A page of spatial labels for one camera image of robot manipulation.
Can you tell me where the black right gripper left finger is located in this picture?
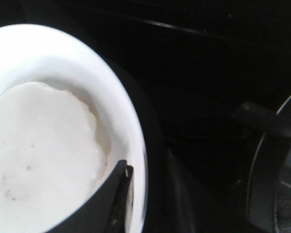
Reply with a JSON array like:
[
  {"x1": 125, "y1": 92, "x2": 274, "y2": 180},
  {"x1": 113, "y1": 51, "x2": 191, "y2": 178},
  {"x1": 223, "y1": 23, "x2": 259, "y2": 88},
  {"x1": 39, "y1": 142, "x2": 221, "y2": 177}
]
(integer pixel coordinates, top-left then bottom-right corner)
[{"x1": 49, "y1": 160, "x2": 133, "y2": 233}]

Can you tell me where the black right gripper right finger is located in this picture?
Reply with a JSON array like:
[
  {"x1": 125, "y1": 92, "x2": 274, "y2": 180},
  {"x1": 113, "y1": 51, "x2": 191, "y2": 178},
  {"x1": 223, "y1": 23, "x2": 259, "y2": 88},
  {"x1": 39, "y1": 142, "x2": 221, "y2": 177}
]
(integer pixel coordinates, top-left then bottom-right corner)
[{"x1": 159, "y1": 148, "x2": 199, "y2": 233}]

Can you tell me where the fried egg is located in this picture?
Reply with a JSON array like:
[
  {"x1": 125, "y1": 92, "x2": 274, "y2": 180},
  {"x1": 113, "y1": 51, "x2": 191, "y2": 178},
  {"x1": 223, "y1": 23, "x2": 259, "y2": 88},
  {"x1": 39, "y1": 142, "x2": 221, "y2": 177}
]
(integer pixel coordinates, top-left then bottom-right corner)
[{"x1": 0, "y1": 82, "x2": 107, "y2": 233}]

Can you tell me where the white round plate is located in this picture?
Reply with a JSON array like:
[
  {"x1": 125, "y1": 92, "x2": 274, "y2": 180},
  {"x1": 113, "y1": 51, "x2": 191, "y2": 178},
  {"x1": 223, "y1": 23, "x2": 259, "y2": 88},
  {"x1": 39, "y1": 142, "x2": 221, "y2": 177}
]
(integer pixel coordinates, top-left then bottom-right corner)
[{"x1": 0, "y1": 24, "x2": 148, "y2": 233}]

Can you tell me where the black right pan support grate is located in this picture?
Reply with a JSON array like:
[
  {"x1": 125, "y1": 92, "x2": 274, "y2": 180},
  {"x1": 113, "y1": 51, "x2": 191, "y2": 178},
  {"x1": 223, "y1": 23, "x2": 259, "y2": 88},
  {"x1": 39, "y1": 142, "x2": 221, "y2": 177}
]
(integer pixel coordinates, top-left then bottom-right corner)
[{"x1": 232, "y1": 95, "x2": 291, "y2": 233}]

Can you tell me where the black glass gas stove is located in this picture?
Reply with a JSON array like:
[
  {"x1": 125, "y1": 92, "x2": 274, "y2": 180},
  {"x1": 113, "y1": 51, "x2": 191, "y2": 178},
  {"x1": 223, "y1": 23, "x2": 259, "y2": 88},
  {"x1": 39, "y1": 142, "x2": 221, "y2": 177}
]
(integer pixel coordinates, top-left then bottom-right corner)
[{"x1": 0, "y1": 0, "x2": 291, "y2": 233}]

